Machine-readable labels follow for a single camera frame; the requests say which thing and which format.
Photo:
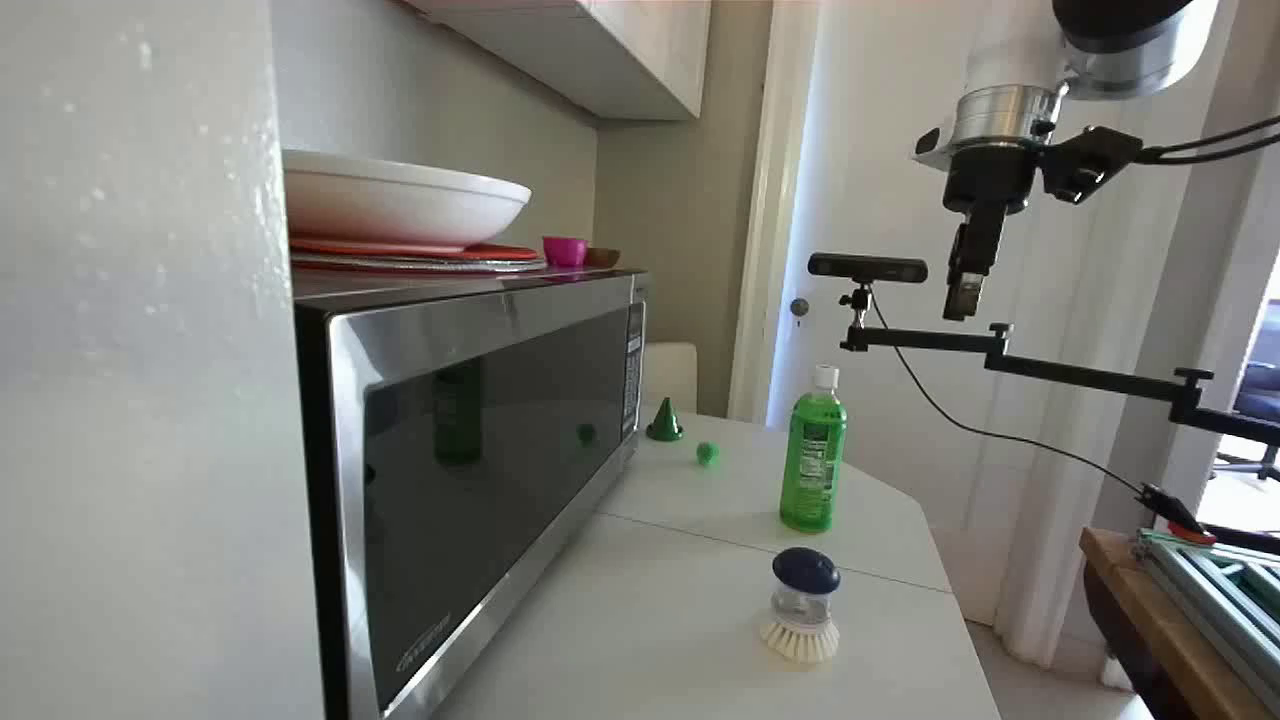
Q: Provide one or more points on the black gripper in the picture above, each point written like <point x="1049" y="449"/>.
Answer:
<point x="990" y="176"/>

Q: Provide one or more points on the green plastic bottle white cap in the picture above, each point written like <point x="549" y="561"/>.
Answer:
<point x="812" y="461"/>

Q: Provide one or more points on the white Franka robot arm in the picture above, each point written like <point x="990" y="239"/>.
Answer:
<point x="1064" y="54"/>

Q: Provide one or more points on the stainless steel microwave oven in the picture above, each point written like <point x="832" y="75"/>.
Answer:
<point x="483" y="454"/>

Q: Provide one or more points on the white curtain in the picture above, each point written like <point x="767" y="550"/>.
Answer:
<point x="1106" y="305"/>

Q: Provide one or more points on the white door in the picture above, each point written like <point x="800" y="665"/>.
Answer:
<point x="853" y="172"/>

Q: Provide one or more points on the round door knob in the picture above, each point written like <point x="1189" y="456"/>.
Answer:
<point x="799" y="305"/>

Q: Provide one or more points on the red black clamp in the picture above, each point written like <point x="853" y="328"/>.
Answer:
<point x="1172" y="512"/>

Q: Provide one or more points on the small green spiky ball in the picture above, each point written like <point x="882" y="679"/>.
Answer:
<point x="705" y="454"/>

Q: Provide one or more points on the green cone toy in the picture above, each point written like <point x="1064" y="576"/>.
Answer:
<point x="665" y="427"/>

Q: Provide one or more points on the small brown dish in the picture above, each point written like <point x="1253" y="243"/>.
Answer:
<point x="600" y="256"/>

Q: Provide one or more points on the dish brush blue knob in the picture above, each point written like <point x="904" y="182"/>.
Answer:
<point x="805" y="604"/>

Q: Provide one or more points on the small pink cup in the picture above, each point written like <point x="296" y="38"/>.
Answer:
<point x="564" y="250"/>

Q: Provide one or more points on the wooden work table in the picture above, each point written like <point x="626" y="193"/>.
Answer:
<point x="1162" y="643"/>

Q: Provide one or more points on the white overhead cabinet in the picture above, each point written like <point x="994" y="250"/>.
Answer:
<point x="600" y="54"/>

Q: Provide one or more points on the red flat plates stack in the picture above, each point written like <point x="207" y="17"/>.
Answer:
<point x="401" y="252"/>

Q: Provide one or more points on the large white bowl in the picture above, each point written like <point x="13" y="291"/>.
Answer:
<point x="384" y="203"/>

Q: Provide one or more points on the black bar stereo camera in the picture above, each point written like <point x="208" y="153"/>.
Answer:
<point x="867" y="268"/>

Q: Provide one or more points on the black articulated camera mount arm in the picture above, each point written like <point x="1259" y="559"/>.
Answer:
<point x="1053" y="364"/>

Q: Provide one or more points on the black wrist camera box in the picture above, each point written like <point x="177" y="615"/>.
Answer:
<point x="1087" y="159"/>

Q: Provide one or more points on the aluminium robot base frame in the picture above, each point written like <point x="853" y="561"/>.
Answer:
<point x="1227" y="592"/>

